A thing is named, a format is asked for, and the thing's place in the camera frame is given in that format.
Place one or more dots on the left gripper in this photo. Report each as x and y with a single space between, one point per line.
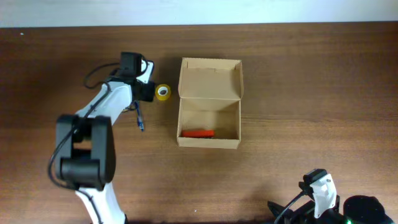
148 92

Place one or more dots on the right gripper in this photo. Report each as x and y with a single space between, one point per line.
277 208

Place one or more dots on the brown cardboard box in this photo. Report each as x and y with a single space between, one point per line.
210 91

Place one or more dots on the red stapler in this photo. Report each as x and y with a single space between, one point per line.
199 133

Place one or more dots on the yellow black correction tape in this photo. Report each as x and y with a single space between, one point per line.
129 108

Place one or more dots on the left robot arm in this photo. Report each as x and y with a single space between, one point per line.
84 158

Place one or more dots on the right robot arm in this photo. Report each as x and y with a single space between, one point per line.
358 209

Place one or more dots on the blue ballpoint pen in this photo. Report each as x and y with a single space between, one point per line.
140 121

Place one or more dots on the yellow tape roll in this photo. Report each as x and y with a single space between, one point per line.
163 92

